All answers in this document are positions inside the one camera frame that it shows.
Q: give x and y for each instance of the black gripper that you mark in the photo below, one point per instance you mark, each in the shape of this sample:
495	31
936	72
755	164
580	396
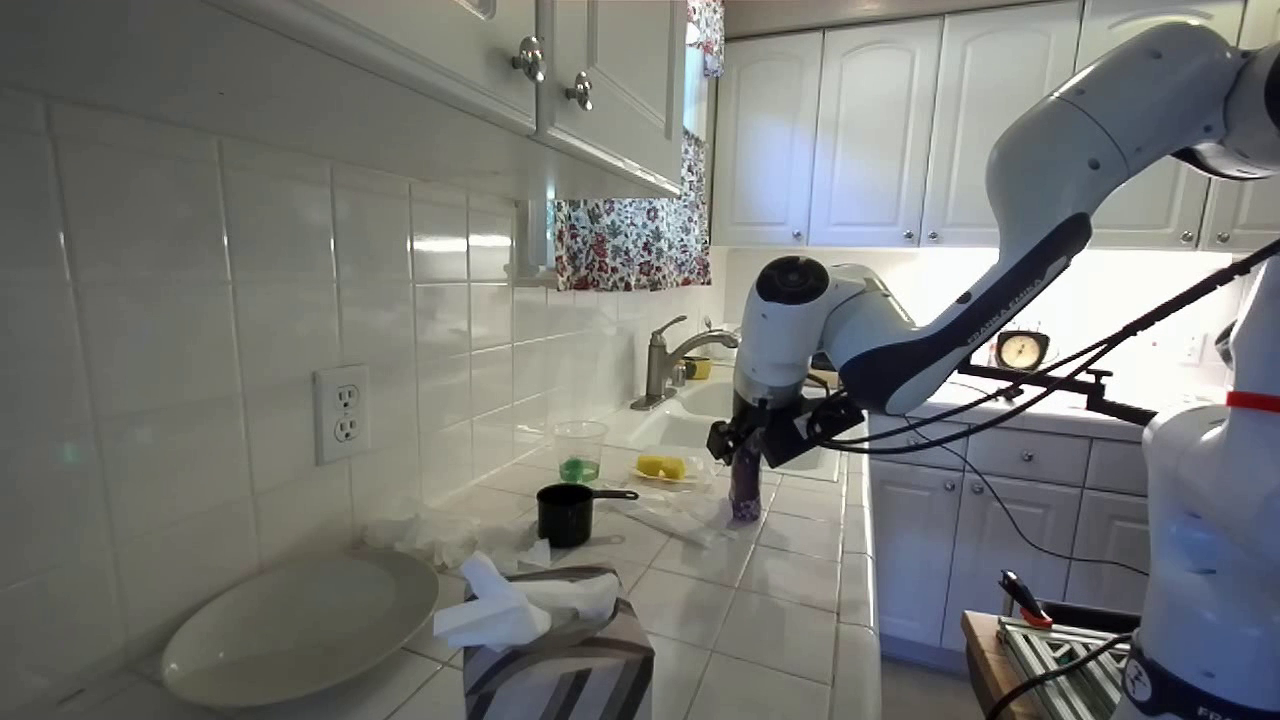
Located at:
774	421

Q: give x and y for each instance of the purple dish soap bottle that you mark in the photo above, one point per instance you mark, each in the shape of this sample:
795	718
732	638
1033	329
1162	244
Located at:
745	494

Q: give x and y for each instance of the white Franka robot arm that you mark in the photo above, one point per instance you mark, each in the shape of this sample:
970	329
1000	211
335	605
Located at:
1203	533

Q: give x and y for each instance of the clear cup with green band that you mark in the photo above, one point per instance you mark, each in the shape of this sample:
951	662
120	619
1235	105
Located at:
580	470

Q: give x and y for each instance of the black measuring cup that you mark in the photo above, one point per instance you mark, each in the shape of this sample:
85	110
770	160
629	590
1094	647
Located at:
563	519

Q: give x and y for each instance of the clear plastic bag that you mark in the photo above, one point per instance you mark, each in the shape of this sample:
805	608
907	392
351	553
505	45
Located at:
702	475

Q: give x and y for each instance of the yellow sponge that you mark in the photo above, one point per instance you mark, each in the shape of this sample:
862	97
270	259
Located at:
651	470
674	470

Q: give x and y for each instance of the yellow soap container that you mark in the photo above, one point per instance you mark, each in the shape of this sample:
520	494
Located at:
699	369

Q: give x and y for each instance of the grey metal faucet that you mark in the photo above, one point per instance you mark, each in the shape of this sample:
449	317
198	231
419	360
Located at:
661	365

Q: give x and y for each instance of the white base cabinets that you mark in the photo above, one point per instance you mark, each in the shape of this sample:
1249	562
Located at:
923	562

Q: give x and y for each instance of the floral curtain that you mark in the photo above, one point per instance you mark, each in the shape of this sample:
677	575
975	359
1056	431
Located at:
625	244

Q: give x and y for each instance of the small round clock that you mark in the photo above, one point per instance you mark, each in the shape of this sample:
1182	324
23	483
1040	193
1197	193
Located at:
1022	348

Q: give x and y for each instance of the striped tissue box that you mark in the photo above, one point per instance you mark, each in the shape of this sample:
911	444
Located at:
563	677

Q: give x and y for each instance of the white tissue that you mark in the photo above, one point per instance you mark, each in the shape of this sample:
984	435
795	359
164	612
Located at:
495	619

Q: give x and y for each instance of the red and black clamp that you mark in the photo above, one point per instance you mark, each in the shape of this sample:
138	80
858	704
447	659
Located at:
1025	601

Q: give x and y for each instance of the wooden table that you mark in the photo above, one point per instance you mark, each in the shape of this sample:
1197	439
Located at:
984	666

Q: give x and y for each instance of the crumpled white wrap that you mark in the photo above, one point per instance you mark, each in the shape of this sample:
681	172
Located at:
441	542

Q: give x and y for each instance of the metal device on table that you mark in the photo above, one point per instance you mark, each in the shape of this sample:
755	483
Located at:
1066	666

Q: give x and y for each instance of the metal cabinet knob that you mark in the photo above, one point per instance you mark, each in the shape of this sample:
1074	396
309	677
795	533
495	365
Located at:
577	90
530	56

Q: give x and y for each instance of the white electrical outlet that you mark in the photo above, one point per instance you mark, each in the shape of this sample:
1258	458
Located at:
341	415

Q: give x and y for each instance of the white oval plate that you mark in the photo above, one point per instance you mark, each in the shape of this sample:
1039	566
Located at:
295	626

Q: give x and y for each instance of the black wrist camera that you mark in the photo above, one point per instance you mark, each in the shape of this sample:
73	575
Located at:
835	421

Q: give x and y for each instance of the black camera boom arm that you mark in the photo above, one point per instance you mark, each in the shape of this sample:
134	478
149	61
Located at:
1066	387

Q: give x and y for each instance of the white arched-door wall cabinets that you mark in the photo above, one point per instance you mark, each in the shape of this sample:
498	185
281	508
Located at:
864	132

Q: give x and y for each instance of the white wall cabinet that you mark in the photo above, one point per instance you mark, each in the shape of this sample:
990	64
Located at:
612	64

